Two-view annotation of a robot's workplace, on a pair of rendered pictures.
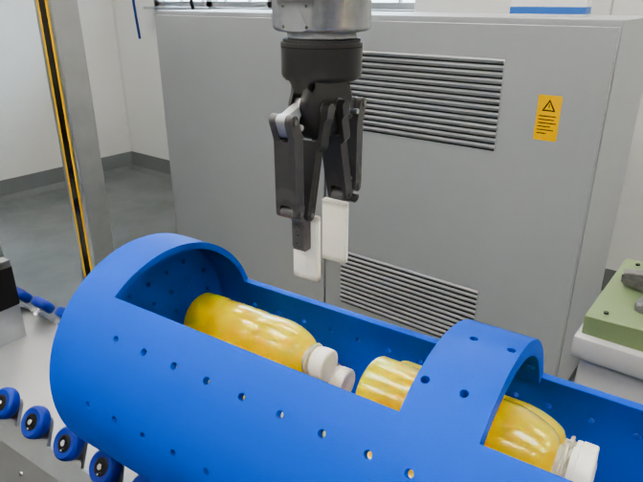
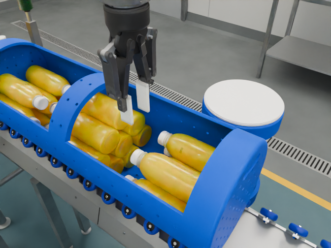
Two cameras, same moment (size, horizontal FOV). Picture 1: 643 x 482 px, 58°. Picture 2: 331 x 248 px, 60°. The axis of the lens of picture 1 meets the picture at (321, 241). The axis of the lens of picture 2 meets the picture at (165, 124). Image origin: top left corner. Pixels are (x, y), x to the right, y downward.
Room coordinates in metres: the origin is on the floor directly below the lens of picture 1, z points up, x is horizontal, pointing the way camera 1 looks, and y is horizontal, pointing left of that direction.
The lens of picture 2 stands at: (1.04, 0.09, 1.62)
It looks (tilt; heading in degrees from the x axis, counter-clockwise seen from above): 40 degrees down; 183
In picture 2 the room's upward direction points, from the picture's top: straight up
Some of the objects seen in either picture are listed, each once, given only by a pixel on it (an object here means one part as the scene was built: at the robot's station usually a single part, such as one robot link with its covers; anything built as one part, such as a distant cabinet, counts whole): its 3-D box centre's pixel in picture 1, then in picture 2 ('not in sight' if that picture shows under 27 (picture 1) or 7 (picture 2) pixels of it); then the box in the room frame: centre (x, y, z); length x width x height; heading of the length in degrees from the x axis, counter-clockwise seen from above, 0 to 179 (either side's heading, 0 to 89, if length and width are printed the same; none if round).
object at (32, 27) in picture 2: not in sight; (56, 109); (-0.36, -0.65, 0.55); 0.04 x 0.04 x 1.10; 56
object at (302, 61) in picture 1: (321, 87); (128, 28); (0.56, 0.00, 1.43); 0.08 x 0.07 x 0.09; 146
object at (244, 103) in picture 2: not in sight; (243, 100); (0.19, 0.32, 1.03); 0.28 x 0.28 x 0.01
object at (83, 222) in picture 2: not in sight; (76, 200); (0.13, -0.44, 0.31); 0.06 x 0.06 x 0.63; 56
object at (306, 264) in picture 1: (306, 247); (143, 96); (0.54, 0.01, 1.27); 0.03 x 0.01 x 0.07; 56
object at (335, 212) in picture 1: (335, 230); (125, 108); (0.58, -0.01, 1.27); 0.03 x 0.01 x 0.07; 56
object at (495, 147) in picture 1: (357, 178); not in sight; (2.63, -0.17, 0.72); 2.15 x 0.54 x 1.45; 52
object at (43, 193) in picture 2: not in sight; (54, 218); (0.25, -0.52, 0.31); 0.06 x 0.06 x 0.63; 56
